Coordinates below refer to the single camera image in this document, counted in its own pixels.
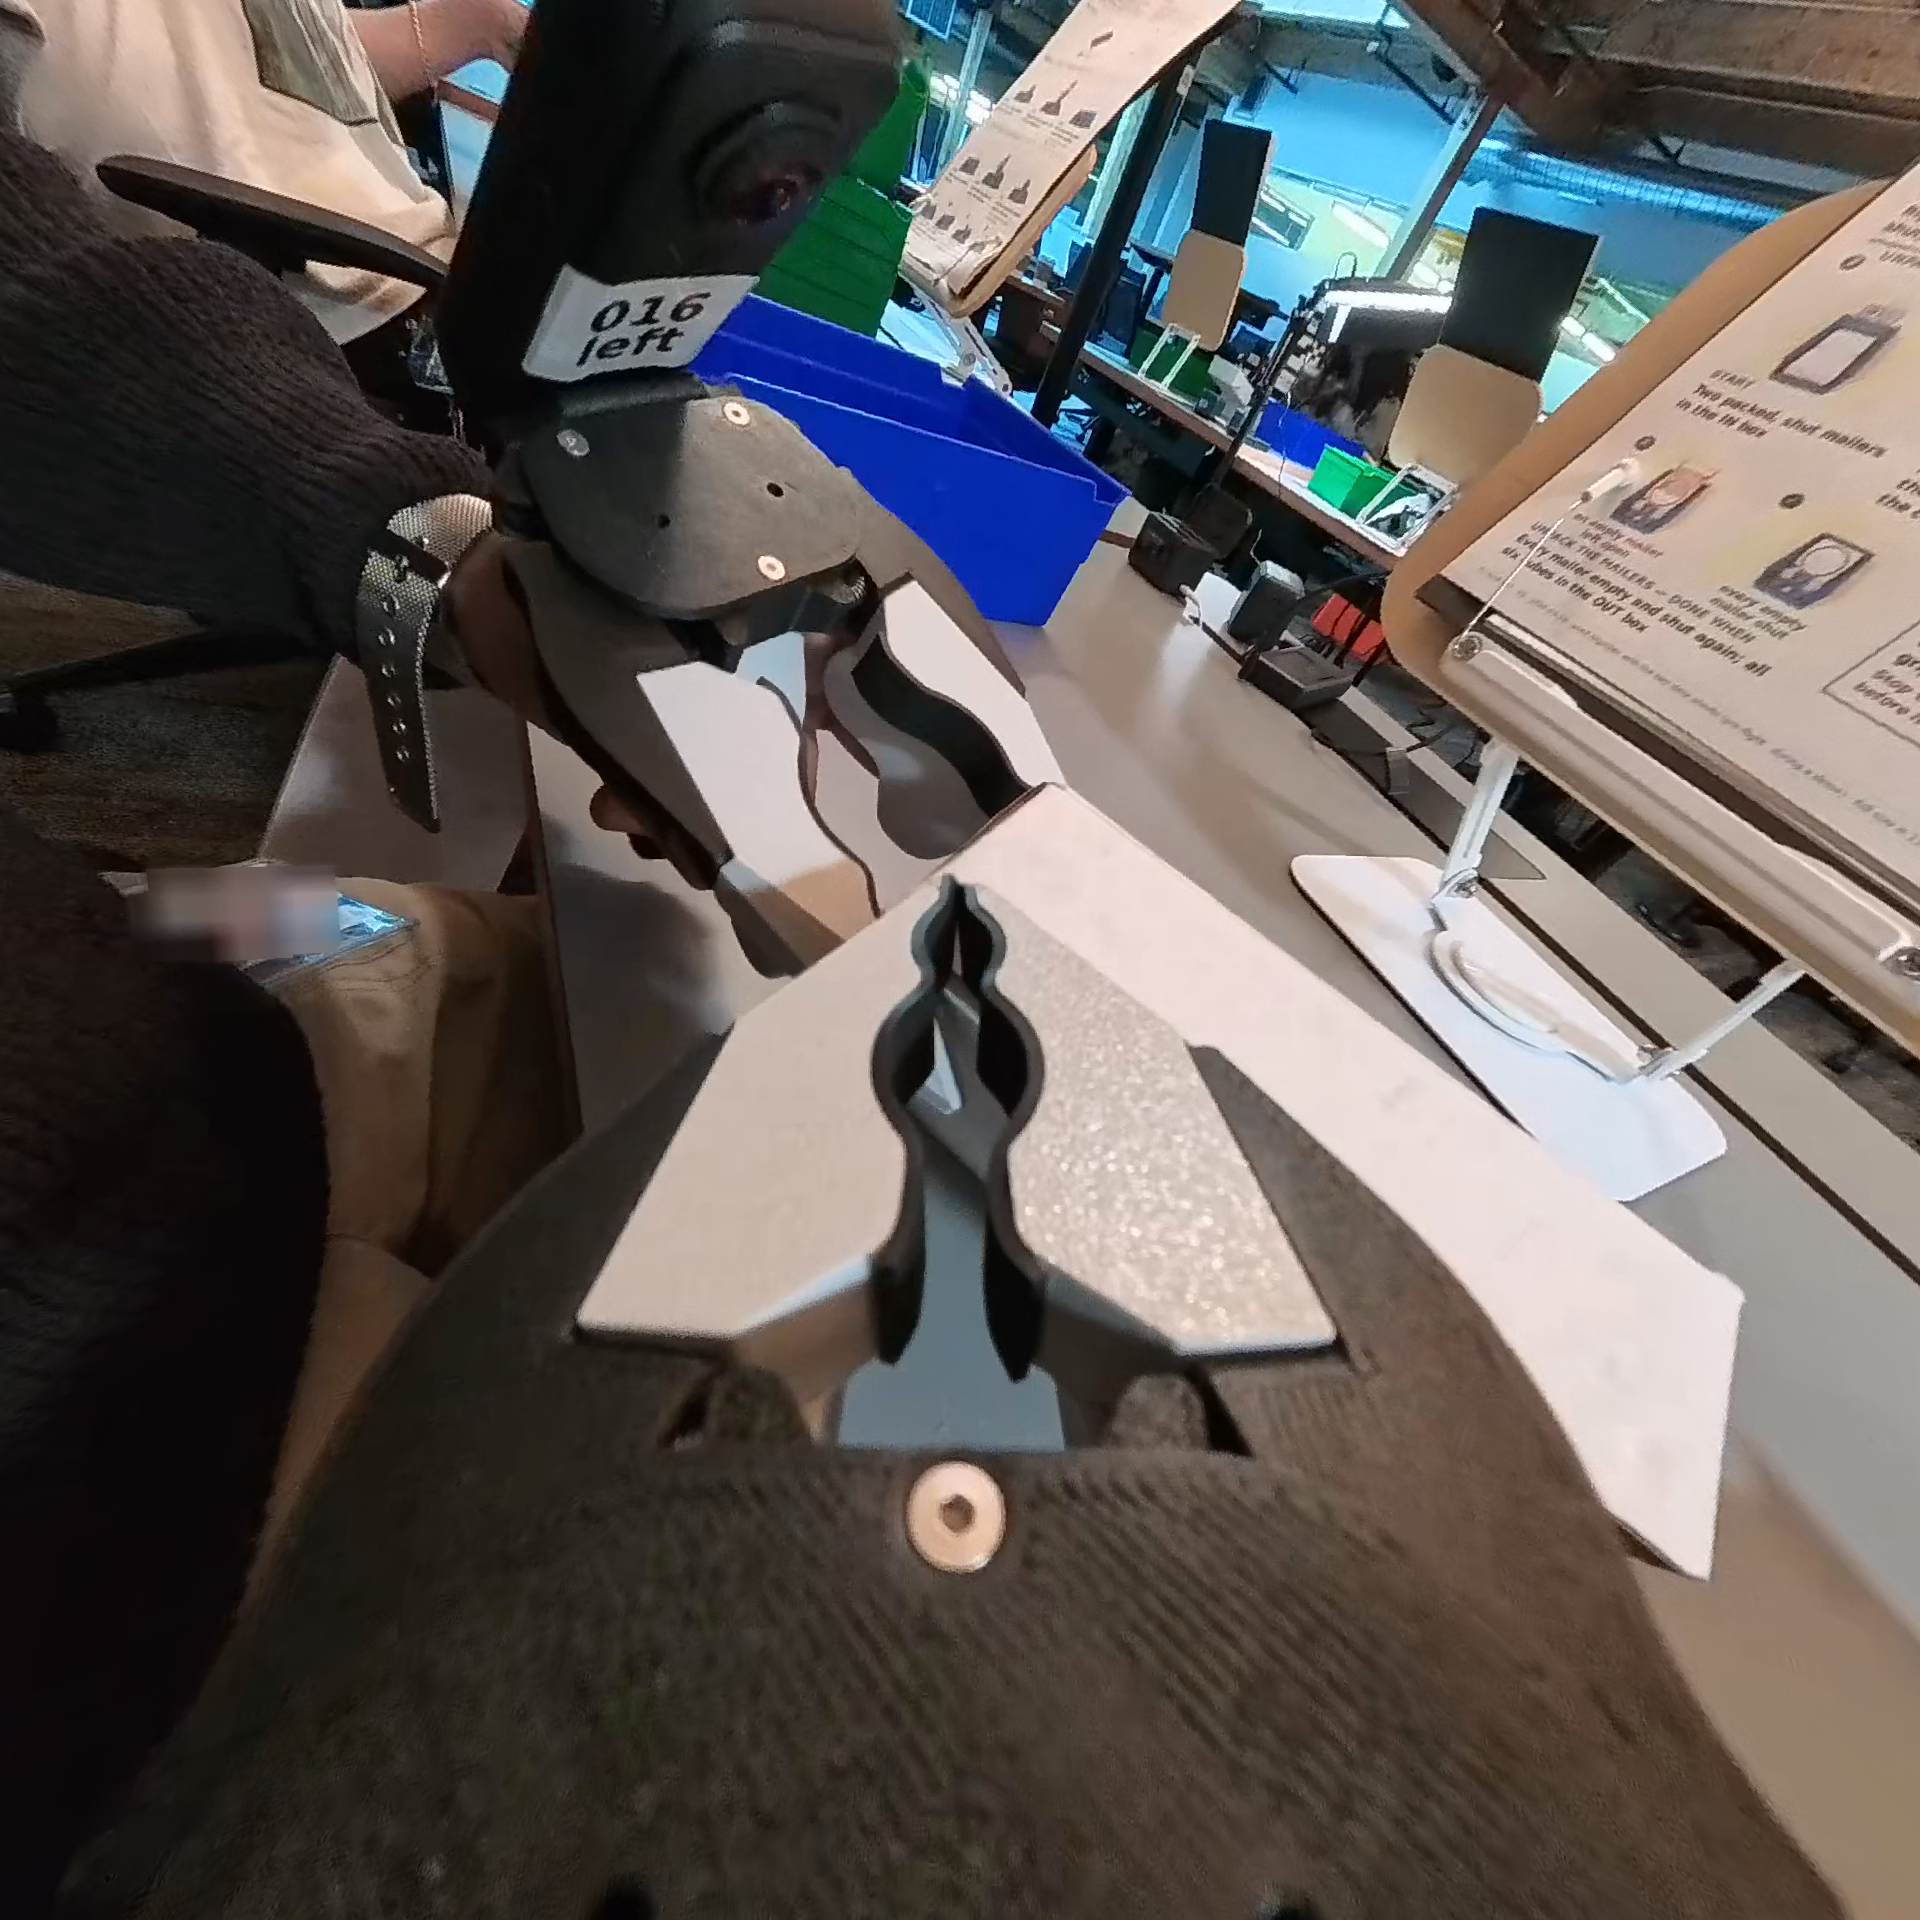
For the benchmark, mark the person's tan trousers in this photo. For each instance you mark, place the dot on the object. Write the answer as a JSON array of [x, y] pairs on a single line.
[[422, 1079]]

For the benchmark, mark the wooden stand with black panel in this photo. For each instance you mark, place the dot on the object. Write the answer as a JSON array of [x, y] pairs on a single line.
[[1214, 225], [1500, 347]]

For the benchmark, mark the green panel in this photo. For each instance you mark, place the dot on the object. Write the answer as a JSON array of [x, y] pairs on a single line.
[[855, 225]]

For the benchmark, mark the blue plastic bin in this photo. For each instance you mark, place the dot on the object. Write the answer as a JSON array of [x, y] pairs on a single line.
[[961, 482]]

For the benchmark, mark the background document stand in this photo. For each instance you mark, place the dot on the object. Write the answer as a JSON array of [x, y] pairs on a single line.
[[1036, 137]]

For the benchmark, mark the person's dark clothing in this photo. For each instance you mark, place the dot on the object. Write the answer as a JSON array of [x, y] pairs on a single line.
[[149, 1277]]

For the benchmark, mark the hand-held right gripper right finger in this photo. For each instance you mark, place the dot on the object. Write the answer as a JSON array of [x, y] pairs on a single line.
[[1156, 1201]]

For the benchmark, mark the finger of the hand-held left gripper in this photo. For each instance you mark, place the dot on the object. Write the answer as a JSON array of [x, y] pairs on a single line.
[[734, 780], [968, 692]]

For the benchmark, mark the person's left hand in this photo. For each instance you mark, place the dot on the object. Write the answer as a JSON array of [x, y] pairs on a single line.
[[487, 629]]

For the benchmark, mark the black office chair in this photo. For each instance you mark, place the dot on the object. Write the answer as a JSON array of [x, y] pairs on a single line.
[[270, 219]]

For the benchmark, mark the long background workbench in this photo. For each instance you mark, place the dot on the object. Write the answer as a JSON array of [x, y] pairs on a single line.
[[1201, 421]]

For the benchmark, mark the white cardboard mailer box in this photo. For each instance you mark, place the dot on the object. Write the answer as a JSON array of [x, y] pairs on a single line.
[[1350, 1201]]

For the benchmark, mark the black power adapter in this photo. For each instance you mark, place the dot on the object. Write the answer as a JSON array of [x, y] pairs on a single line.
[[1319, 692], [1172, 551]]

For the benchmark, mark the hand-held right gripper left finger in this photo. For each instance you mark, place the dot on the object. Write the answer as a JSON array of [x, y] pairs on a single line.
[[751, 1201]]

